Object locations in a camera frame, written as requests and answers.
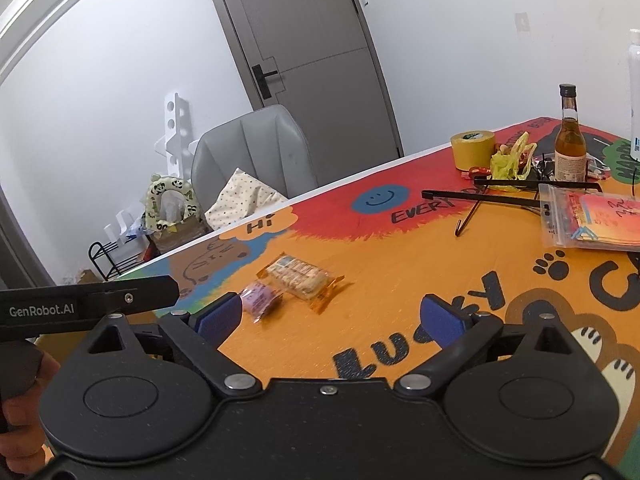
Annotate black wire shoe rack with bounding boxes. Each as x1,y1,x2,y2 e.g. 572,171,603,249
88,240,152,281

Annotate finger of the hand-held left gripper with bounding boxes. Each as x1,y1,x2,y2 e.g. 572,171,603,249
75,274,180,319

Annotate black door handle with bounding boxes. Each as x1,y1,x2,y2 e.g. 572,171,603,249
251,63,280,100

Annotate black metal tongs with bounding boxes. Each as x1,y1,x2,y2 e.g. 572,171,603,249
421,175,604,237

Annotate grey chair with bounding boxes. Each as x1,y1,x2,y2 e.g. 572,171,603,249
191,104,319,212

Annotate dotted cream cushion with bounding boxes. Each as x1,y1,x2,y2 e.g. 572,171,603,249
204,168,289,231

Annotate purple snack packet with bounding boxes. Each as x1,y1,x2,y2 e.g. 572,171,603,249
239,280,287,324

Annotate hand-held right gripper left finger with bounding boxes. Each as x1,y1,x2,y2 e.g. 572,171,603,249
82,292,262,399

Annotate person's left hand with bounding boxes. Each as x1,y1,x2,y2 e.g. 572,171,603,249
0,354,62,477

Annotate white wall rack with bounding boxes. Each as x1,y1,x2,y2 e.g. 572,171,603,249
153,91,202,177

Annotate grey door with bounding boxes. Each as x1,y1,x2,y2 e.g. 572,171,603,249
199,0,405,159

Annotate clear zip bag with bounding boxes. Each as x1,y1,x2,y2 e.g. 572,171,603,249
538,182,640,252

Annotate beige cracker packet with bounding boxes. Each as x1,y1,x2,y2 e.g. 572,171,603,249
256,254,347,315

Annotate yellow tape roll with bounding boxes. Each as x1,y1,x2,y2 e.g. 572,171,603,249
449,129,497,172

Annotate small brown carton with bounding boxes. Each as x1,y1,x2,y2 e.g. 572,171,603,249
65,268,101,286

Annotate cardboard box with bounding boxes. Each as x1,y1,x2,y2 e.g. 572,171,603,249
34,310,162,358

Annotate panda print tissue holder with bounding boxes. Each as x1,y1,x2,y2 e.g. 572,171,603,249
141,173,202,234

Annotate amber glass bottle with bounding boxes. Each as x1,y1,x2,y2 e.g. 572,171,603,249
553,83,587,184

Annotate colourful printed tablecloth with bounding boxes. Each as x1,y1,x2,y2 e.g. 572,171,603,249
116,117,640,477

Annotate yellow plastic bag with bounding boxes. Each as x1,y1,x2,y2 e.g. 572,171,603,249
489,132,539,194

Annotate white plastic bottle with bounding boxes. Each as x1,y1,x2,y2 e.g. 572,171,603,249
627,29,640,164

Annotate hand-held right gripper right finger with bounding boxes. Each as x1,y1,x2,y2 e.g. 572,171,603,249
394,293,587,399

